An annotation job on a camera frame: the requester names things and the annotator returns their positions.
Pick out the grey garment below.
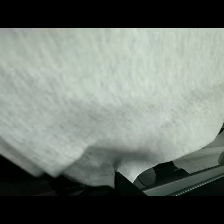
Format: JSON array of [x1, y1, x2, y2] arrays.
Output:
[[0, 28, 224, 188]]

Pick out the silver frame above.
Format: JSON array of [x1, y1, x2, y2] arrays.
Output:
[[142, 164, 224, 197]]

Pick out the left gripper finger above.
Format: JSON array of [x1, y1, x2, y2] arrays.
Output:
[[114, 170, 148, 197]]

